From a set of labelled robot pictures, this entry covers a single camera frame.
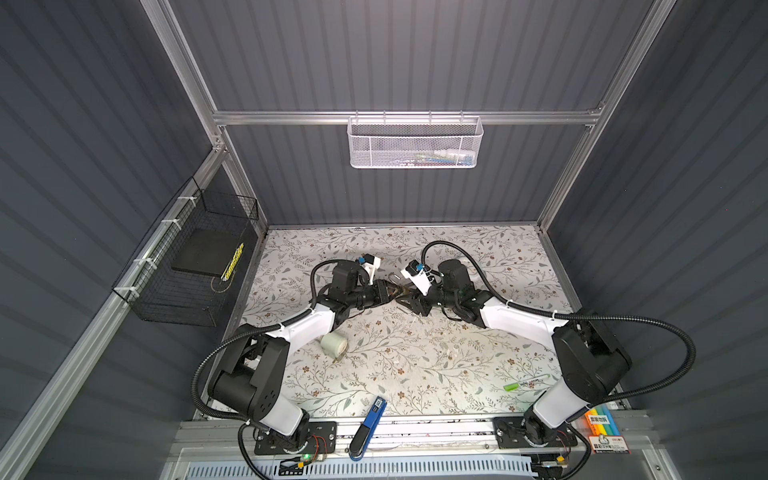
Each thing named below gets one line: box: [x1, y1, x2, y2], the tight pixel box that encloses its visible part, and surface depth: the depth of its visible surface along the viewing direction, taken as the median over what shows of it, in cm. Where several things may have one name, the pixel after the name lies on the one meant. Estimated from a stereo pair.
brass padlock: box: [390, 285, 411, 297], surface depth 86 cm
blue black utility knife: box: [348, 396, 388, 461], surface depth 72 cm
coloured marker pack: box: [584, 403, 632, 455], surface depth 74 cm
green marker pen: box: [503, 374, 551, 392], surface depth 82 cm
